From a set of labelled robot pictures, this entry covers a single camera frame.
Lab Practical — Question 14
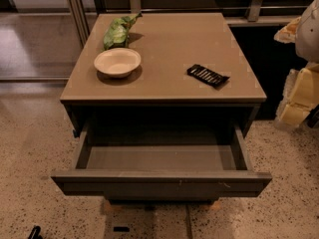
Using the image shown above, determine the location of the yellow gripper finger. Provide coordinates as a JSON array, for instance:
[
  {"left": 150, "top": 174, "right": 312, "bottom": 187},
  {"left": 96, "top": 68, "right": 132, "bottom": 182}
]
[{"left": 278, "top": 64, "right": 319, "bottom": 127}]

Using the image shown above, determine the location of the black rxbar chocolate wrapper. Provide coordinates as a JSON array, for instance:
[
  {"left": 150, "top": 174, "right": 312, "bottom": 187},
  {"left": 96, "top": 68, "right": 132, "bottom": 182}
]
[{"left": 186, "top": 64, "right": 229, "bottom": 88}]

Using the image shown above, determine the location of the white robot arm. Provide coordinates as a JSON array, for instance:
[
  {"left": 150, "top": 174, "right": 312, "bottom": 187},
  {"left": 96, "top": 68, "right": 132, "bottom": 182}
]
[{"left": 274, "top": 0, "right": 319, "bottom": 128}]

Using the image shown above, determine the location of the grey drawer cabinet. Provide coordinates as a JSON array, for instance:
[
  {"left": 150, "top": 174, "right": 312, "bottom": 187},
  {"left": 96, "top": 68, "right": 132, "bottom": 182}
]
[{"left": 59, "top": 12, "right": 268, "bottom": 206}]

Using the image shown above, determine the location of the open grey top drawer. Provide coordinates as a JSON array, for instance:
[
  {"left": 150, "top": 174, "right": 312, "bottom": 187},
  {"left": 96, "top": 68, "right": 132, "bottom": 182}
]
[{"left": 51, "top": 122, "right": 272, "bottom": 201}]

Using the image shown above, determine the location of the white paper bowl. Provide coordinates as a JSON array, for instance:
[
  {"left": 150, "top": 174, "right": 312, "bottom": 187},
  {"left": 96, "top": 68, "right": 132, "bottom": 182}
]
[{"left": 94, "top": 48, "right": 142, "bottom": 78}]

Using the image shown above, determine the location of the green chip bag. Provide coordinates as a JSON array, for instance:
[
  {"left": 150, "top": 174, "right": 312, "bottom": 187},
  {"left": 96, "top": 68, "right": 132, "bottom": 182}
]
[{"left": 103, "top": 13, "right": 142, "bottom": 50}]

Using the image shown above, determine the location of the black object on floor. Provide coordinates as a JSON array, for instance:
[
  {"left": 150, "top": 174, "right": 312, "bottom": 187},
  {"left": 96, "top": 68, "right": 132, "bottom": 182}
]
[{"left": 28, "top": 226, "right": 43, "bottom": 239}]

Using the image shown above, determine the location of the metal window frame post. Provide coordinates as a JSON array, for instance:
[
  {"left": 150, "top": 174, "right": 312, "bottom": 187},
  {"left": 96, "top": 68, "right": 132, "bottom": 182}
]
[{"left": 67, "top": 0, "right": 90, "bottom": 47}]

